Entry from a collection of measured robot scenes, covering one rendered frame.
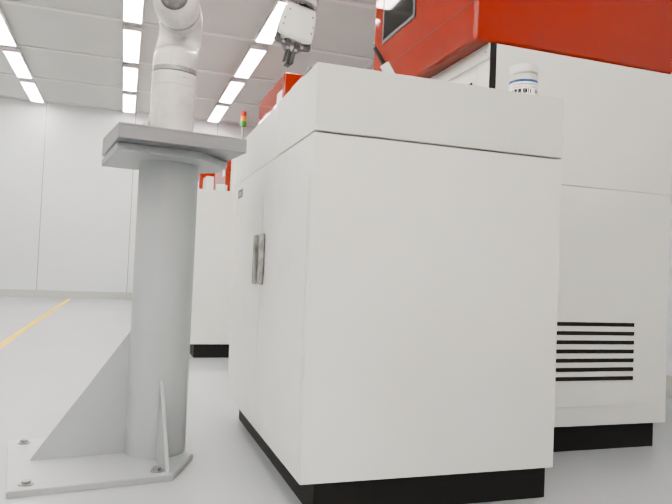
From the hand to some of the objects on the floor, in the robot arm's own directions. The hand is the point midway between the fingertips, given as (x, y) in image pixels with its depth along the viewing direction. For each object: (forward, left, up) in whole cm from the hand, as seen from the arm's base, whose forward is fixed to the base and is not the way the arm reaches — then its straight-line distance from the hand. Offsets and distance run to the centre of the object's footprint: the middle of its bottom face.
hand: (288, 59), depth 178 cm
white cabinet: (+27, -1, -112) cm, 115 cm away
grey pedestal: (-40, +2, -112) cm, 119 cm away
